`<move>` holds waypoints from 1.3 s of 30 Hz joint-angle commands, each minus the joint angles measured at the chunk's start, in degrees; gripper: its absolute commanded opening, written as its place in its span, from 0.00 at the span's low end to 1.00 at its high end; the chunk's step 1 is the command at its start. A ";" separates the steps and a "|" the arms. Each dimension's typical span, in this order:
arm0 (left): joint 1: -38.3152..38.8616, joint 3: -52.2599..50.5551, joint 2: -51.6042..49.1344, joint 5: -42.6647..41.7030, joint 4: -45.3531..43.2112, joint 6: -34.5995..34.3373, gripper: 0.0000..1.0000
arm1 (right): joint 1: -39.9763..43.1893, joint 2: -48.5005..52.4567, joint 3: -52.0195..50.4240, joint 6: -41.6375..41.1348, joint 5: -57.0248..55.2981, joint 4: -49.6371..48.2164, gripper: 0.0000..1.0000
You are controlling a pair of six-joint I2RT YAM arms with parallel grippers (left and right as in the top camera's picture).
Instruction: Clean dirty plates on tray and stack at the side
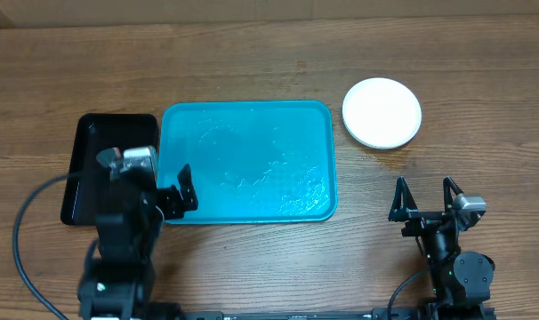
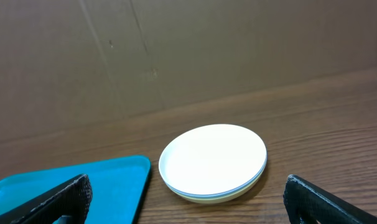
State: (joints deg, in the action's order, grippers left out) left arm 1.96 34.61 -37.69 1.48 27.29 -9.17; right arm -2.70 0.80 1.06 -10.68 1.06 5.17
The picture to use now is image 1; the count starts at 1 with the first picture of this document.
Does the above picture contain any white plate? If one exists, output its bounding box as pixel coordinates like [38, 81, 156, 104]
[342, 77, 422, 150]

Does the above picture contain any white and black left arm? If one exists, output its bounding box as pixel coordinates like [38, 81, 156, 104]
[77, 146, 197, 320]

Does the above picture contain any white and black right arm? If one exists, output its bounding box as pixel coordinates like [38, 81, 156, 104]
[184, 176, 496, 320]

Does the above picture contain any blue plastic tray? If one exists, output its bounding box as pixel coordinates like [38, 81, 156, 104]
[157, 100, 338, 225]

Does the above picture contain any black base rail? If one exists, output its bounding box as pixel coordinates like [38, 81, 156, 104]
[174, 308, 497, 320]

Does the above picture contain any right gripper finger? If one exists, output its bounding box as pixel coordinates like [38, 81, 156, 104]
[443, 176, 463, 209]
[388, 176, 419, 222]

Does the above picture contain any black rectangular tray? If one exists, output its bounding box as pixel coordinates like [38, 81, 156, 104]
[60, 113, 159, 226]

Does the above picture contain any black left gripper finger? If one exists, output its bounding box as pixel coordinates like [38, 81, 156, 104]
[96, 148, 123, 169]
[177, 164, 198, 212]

